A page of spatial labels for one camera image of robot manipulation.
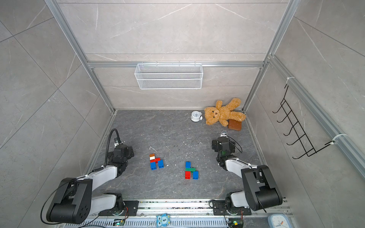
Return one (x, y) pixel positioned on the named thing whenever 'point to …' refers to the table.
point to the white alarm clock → (196, 116)
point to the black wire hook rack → (302, 141)
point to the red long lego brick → (156, 160)
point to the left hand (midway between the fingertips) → (122, 148)
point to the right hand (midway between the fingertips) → (225, 140)
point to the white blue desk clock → (278, 220)
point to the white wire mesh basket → (168, 76)
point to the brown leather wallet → (235, 125)
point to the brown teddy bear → (223, 114)
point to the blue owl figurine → (163, 220)
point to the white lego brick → (151, 158)
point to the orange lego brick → (152, 155)
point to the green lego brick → (190, 169)
